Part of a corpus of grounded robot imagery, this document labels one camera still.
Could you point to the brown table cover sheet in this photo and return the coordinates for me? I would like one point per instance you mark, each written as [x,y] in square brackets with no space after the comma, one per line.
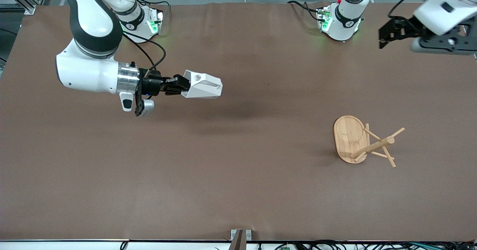
[238,168]

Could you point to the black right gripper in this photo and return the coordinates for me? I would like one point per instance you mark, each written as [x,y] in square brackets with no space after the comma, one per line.
[152,83]

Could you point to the white faceted cup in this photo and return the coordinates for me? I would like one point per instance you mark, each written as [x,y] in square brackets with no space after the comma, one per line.
[205,88]

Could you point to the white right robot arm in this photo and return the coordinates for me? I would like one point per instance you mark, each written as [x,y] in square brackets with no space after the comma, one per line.
[89,71]

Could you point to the grey metal camera bracket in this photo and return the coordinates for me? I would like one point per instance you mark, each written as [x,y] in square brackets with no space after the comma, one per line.
[240,242]

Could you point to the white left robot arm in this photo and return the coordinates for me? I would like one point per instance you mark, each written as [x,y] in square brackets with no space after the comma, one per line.
[344,22]

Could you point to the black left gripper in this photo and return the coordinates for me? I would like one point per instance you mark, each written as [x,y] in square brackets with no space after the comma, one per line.
[403,28]

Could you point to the wooden cup rack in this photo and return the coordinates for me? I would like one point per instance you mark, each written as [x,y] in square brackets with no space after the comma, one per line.
[348,138]

